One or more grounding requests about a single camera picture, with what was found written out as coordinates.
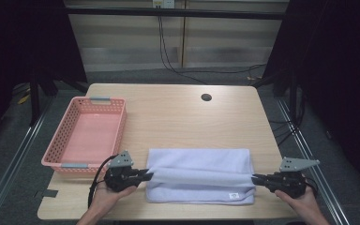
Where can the person's right hand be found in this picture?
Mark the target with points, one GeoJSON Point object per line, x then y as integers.
{"type": "Point", "coordinates": [303, 204]}

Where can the black horizontal frame bar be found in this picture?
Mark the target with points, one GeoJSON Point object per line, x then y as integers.
{"type": "Point", "coordinates": [175, 13]}

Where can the white wall socket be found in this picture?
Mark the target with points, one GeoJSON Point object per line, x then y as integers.
{"type": "Point", "coordinates": [163, 3]}

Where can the light purple towel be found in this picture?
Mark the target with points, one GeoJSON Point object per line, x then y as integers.
{"type": "Point", "coordinates": [200, 165]}

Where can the metal floor rail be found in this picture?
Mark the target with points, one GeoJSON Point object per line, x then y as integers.
{"type": "Point", "coordinates": [306, 146]}
{"type": "Point", "coordinates": [15, 162]}

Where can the person's left hand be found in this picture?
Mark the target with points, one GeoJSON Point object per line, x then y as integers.
{"type": "Point", "coordinates": [104, 200]}

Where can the pink plastic basket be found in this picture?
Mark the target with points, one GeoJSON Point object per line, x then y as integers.
{"type": "Point", "coordinates": [90, 134]}

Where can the black metal stand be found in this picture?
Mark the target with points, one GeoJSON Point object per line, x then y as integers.
{"type": "Point", "coordinates": [34, 100]}
{"type": "Point", "coordinates": [292, 97]}

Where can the black tape strip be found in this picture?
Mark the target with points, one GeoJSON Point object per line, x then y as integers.
{"type": "Point", "coordinates": [50, 193]}

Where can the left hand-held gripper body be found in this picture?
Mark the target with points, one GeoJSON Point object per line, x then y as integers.
{"type": "Point", "coordinates": [120, 179]}

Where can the yellow floor item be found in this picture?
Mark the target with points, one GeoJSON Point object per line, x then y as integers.
{"type": "Point", "coordinates": [23, 99]}

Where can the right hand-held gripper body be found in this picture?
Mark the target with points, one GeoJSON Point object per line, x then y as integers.
{"type": "Point", "coordinates": [289, 184]}

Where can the black curtain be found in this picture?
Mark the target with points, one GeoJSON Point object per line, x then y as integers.
{"type": "Point", "coordinates": [22, 47]}
{"type": "Point", "coordinates": [340, 78]}

